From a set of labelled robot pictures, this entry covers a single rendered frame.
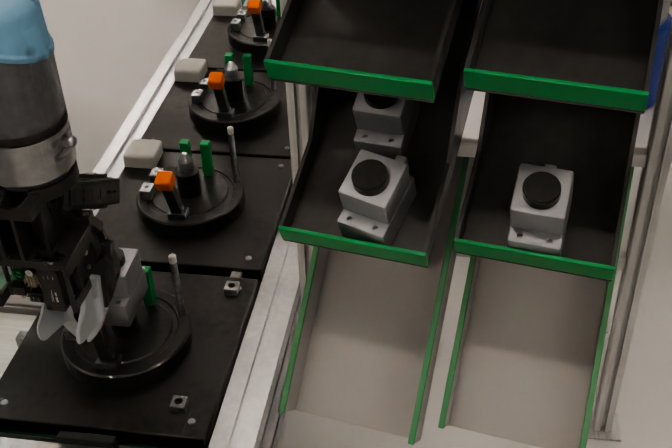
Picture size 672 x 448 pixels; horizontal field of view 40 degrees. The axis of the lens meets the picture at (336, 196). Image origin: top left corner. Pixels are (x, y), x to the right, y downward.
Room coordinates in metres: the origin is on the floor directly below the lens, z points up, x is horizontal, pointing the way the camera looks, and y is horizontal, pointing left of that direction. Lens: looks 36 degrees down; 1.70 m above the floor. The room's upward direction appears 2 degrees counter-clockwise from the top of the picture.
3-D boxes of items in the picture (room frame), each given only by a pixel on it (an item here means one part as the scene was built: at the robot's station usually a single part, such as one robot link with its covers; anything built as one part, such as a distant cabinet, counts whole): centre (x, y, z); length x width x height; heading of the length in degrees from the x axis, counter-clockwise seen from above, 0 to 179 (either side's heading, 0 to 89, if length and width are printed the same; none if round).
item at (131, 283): (0.75, 0.23, 1.06); 0.08 x 0.04 x 0.07; 170
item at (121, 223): (0.99, 0.19, 1.01); 0.24 x 0.24 x 0.13; 80
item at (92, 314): (0.63, 0.24, 1.10); 0.06 x 0.03 x 0.09; 170
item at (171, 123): (1.23, 0.15, 1.01); 0.24 x 0.24 x 0.13; 80
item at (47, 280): (0.63, 0.25, 1.21); 0.09 x 0.08 x 0.12; 170
